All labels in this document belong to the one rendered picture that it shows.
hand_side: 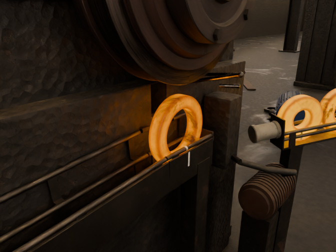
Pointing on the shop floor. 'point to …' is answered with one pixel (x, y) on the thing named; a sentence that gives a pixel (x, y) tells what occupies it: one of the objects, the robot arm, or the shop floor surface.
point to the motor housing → (262, 208)
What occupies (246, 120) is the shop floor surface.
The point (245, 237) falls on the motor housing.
